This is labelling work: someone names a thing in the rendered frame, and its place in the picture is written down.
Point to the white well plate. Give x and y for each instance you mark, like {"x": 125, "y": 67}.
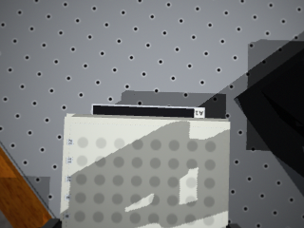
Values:
{"x": 145, "y": 172}

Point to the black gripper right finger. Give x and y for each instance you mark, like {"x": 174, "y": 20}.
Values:
{"x": 232, "y": 225}

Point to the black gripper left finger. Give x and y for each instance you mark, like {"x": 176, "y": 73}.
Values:
{"x": 53, "y": 223}

